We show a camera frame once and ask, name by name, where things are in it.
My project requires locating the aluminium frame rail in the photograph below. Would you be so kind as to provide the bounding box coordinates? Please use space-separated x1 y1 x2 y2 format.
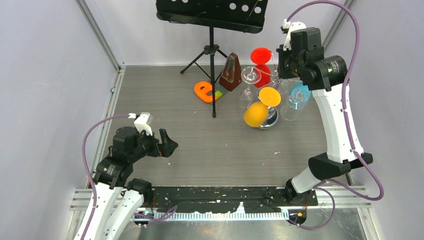
69 185 374 223

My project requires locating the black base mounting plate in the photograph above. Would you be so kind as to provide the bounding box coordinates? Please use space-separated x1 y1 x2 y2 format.
143 186 318 214

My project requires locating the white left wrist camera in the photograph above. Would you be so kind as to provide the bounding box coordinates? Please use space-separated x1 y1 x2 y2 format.
134 112 153 136

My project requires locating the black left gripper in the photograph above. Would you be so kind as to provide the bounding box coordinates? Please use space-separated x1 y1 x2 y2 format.
129 126 178 162

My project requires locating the red wine glass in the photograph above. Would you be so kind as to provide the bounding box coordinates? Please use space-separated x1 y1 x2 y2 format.
250 47 272 89

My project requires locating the blue wine glass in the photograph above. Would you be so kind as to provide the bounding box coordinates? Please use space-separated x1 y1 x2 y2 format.
288 82 311 111

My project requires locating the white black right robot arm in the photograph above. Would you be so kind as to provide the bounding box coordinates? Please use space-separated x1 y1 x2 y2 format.
277 22 363 205

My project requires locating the yellow wine glass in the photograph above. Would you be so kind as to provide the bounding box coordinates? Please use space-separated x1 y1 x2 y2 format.
243 86 282 128

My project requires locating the chrome wine glass rack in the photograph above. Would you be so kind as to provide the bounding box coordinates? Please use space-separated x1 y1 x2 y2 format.
255 50 299 130

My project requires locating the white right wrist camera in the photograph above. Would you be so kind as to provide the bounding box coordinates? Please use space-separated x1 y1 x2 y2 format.
280 18 307 52

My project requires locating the brown metronome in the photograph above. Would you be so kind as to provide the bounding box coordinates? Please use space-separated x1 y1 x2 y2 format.
218 52 242 92

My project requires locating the clear textured wine glass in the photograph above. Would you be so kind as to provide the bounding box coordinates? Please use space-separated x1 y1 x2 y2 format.
280 95 306 121

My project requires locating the black music stand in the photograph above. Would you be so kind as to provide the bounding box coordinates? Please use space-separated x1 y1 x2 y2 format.
155 0 268 97

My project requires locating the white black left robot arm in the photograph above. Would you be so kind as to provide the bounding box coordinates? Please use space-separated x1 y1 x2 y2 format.
74 126 179 240

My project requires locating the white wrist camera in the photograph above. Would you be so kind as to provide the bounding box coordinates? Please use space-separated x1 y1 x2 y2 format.
134 112 153 136
280 18 307 52

